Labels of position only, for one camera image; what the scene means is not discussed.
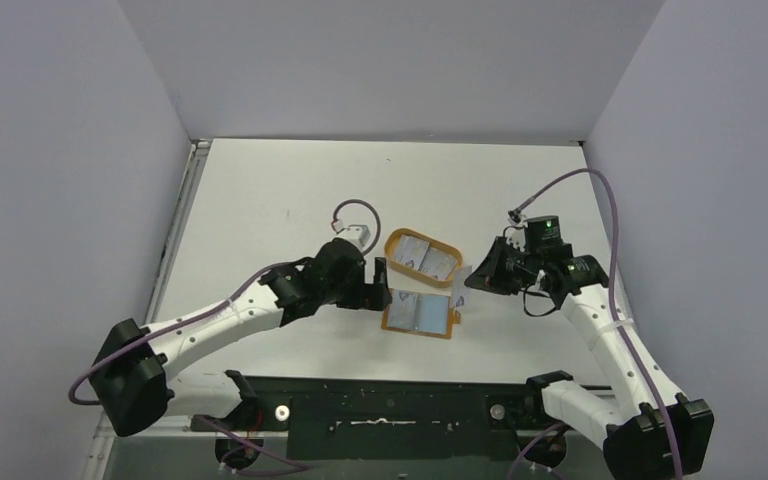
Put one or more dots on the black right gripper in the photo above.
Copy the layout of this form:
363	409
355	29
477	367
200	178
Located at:
496	266

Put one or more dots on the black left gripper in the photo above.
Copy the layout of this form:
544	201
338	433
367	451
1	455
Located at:
364	297

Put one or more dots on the orange leather card holder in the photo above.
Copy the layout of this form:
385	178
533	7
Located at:
454	319

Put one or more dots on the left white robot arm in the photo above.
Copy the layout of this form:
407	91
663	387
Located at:
137	373

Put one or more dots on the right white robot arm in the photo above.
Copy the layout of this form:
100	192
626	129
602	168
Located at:
652	430

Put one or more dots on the left stack credit card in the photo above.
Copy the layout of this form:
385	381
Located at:
410	251

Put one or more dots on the tan oval tray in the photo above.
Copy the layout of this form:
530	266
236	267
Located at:
390	247

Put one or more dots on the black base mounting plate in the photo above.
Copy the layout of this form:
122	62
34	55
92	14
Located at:
341	420

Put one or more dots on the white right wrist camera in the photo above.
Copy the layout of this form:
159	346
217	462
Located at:
516	237

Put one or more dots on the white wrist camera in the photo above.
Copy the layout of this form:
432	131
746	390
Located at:
357	234
516	237

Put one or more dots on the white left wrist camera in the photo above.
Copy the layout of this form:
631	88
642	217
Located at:
357	234

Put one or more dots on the aluminium side rail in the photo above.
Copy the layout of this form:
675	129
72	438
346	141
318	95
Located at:
193	171

